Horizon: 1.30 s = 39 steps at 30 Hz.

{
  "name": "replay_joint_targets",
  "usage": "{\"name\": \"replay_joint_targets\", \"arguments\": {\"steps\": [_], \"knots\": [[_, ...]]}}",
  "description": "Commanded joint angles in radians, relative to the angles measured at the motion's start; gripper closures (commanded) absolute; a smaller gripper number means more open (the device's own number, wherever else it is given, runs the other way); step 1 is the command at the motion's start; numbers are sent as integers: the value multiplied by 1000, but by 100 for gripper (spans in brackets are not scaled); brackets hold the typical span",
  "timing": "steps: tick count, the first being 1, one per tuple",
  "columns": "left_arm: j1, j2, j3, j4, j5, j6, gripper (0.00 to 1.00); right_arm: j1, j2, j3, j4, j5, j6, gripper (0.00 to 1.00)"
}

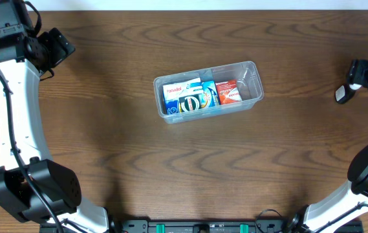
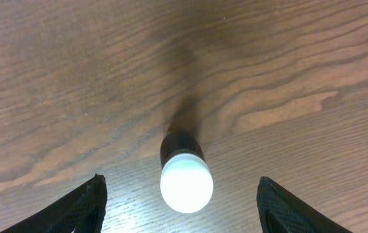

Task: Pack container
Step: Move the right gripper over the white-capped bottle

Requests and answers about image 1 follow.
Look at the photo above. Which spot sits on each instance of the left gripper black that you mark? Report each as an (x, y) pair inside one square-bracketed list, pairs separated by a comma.
[(55, 55)]

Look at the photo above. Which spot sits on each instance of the blue Kool Fever box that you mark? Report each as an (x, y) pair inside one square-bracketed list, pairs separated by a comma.
[(208, 98)]

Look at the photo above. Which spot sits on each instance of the white blue Panadol box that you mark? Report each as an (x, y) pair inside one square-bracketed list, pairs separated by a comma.
[(176, 90)]

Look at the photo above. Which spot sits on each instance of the clear plastic container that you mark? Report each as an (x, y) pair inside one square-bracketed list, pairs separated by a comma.
[(248, 83)]

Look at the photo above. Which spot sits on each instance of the red Panadol box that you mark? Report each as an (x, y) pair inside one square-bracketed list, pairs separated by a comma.
[(228, 92)]

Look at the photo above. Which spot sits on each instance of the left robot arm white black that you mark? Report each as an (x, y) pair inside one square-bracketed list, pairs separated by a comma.
[(32, 186)]

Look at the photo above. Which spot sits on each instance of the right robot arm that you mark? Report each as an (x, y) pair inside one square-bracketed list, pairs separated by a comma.
[(350, 200)]

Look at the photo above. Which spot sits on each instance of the black mounting rail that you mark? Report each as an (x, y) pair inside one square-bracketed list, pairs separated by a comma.
[(144, 226)]

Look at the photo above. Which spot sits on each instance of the green round-logo box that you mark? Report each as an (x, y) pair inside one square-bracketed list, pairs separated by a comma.
[(189, 103)]

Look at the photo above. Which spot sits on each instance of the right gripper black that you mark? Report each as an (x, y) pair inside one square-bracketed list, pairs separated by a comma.
[(359, 71)]

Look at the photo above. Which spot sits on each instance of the dark syrup bottle white cap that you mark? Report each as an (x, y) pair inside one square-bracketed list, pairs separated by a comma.
[(345, 92)]

